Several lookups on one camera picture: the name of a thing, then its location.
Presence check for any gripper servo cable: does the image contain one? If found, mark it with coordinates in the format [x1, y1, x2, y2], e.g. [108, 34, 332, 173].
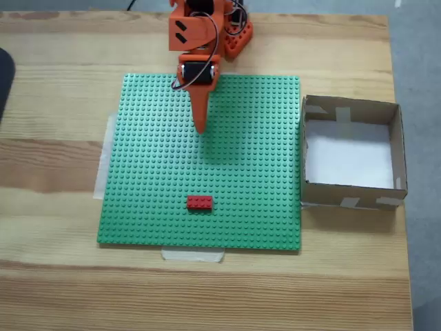
[171, 10, 228, 91]

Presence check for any red lego block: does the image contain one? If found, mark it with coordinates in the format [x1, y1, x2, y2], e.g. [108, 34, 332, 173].
[187, 195, 214, 212]

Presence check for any open cardboard box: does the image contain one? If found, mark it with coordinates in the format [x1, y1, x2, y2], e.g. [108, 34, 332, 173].
[300, 94, 409, 211]

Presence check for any long masking tape strip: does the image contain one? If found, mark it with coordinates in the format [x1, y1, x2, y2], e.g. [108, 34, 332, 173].
[92, 113, 116, 201]

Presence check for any black rounded object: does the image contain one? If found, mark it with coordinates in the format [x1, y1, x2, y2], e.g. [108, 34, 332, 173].
[0, 47, 17, 127]

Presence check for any green lego baseplate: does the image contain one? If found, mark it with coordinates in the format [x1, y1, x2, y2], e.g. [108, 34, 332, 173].
[96, 72, 301, 255]

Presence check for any white paper box lining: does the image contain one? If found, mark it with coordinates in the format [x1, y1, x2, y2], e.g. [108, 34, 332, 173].
[305, 119, 396, 190]

